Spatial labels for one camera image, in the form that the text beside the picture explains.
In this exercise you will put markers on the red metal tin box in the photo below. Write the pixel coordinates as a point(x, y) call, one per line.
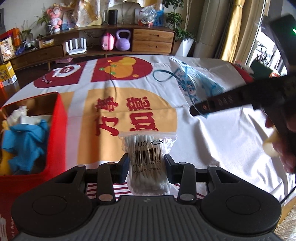
point(12, 186)

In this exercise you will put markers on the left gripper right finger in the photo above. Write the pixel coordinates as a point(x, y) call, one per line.
point(174, 171)

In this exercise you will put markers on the purple kettlebell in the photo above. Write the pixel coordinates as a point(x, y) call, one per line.
point(123, 44)

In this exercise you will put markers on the white gauze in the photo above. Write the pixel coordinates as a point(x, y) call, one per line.
point(20, 116)

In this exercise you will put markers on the white wifi router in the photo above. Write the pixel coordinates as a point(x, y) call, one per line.
point(75, 46)

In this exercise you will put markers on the pink plush doll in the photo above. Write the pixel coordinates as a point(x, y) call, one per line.
point(54, 14)

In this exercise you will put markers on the floral cloth over TV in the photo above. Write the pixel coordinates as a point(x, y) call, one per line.
point(96, 12)

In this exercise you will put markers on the printed white red tablecloth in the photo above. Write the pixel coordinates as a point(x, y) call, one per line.
point(230, 189)

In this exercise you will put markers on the yellow carton box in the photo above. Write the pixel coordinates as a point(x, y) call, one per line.
point(7, 74)

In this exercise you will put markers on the clear plastic bag of items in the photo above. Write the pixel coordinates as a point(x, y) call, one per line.
point(151, 17)

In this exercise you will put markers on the bag of cotton swabs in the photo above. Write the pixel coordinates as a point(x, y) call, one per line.
point(147, 175)

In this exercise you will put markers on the cartoon printed snack box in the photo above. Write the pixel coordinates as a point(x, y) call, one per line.
point(7, 49)

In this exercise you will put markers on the tall green potted tree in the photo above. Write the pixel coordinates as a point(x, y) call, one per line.
point(175, 20)

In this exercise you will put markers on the person's right hand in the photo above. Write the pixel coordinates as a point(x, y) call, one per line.
point(276, 145)

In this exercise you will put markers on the blue rubber glove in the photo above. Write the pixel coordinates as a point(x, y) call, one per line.
point(28, 143)

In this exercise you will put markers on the white plant pot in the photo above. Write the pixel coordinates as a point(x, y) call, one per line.
point(184, 47)

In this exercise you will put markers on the blue printed face mask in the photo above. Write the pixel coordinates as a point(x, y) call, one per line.
point(185, 85)

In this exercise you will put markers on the yellow rubber toy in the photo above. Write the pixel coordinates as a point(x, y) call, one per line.
point(5, 155)

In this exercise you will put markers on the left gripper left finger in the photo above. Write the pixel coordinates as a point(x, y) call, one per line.
point(121, 169)

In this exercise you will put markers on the black cylindrical speaker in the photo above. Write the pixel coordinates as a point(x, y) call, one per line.
point(112, 16)

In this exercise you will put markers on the wooden TV cabinet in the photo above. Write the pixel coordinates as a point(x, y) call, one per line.
point(143, 40)

